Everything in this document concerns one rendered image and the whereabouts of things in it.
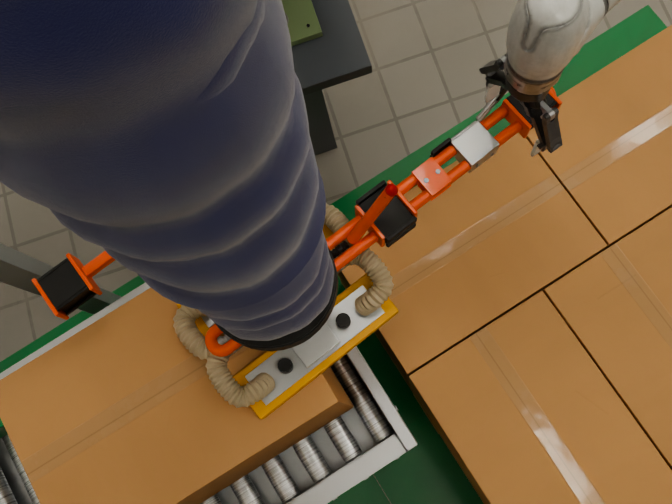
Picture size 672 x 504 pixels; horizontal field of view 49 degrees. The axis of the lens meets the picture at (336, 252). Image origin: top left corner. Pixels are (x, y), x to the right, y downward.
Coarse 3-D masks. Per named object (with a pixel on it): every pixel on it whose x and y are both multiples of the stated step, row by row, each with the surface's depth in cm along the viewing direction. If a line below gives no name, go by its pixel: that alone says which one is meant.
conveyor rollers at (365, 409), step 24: (360, 384) 183; (360, 408) 182; (336, 432) 180; (384, 432) 179; (312, 456) 180; (0, 480) 187; (24, 480) 186; (240, 480) 180; (288, 480) 180; (312, 480) 180
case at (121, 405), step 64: (128, 320) 151; (0, 384) 150; (64, 384) 149; (128, 384) 148; (192, 384) 146; (320, 384) 144; (64, 448) 146; (128, 448) 145; (192, 448) 143; (256, 448) 142
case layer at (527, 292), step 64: (640, 64) 195; (576, 128) 193; (640, 128) 191; (448, 192) 192; (512, 192) 190; (576, 192) 189; (640, 192) 187; (384, 256) 190; (448, 256) 188; (512, 256) 187; (576, 256) 185; (640, 256) 183; (448, 320) 185; (512, 320) 183; (576, 320) 181; (640, 320) 180; (448, 384) 181; (512, 384) 180; (576, 384) 178; (640, 384) 177; (512, 448) 176; (576, 448) 175; (640, 448) 173
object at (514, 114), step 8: (512, 96) 140; (552, 96) 140; (504, 104) 141; (512, 104) 140; (520, 104) 140; (552, 104) 139; (560, 104) 139; (512, 112) 140; (520, 112) 139; (512, 120) 142; (520, 120) 139; (528, 120) 139; (528, 128) 139
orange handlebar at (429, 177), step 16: (496, 112) 141; (512, 128) 140; (432, 160) 139; (464, 160) 139; (416, 176) 138; (432, 176) 138; (448, 176) 138; (432, 192) 137; (416, 208) 138; (352, 224) 137; (336, 240) 137; (368, 240) 136; (352, 256) 136; (96, 272) 138; (208, 336) 133; (224, 352) 132
